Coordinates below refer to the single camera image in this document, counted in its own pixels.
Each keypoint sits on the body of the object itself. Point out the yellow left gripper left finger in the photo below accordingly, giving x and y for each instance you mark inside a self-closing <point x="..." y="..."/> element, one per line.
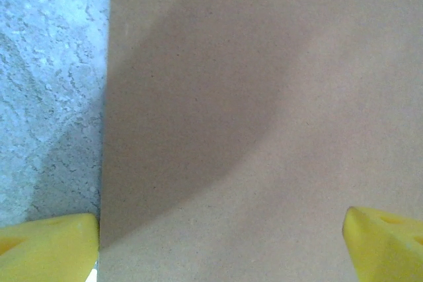
<point x="43" y="252"/>

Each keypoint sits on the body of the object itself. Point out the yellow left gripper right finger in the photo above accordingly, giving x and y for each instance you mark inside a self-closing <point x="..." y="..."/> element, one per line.
<point x="386" y="249"/>

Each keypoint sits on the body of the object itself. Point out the white mat board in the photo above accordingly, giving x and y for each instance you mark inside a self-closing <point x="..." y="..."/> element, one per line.
<point x="92" y="277"/>

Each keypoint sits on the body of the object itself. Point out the brown backing board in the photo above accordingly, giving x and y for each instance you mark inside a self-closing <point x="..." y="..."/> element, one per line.
<point x="248" y="113"/>

